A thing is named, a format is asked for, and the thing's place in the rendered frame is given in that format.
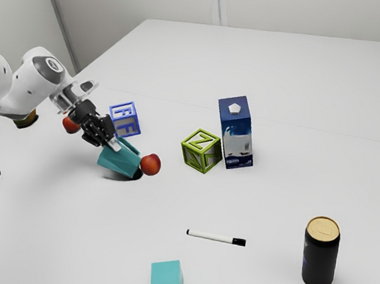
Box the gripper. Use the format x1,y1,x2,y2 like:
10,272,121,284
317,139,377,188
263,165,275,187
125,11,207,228
65,97,128,154

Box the teal faceted mug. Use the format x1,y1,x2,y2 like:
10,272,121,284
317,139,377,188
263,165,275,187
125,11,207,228
94,134,148,181

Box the blue letter block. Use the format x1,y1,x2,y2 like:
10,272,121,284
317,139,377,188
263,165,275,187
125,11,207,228
105,98,145,141

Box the red apple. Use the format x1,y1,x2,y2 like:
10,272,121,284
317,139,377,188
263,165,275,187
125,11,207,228
60,116,83,135
138,151,164,178

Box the green letter block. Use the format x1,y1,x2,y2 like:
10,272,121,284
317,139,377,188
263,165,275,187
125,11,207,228
177,125,226,176

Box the olive brown round object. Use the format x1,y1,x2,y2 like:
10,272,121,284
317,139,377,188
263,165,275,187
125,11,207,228
12,105,41,131

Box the blue white carton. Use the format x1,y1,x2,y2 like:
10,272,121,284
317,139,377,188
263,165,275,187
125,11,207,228
209,92,262,173

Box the white marker pen black cap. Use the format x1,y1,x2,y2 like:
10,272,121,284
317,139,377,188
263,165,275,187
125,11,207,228
184,228,248,248

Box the teal cube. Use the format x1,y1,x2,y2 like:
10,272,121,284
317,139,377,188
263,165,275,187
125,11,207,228
148,256,191,284

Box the black can gold top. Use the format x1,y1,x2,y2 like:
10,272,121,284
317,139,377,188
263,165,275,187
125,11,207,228
298,214,344,284

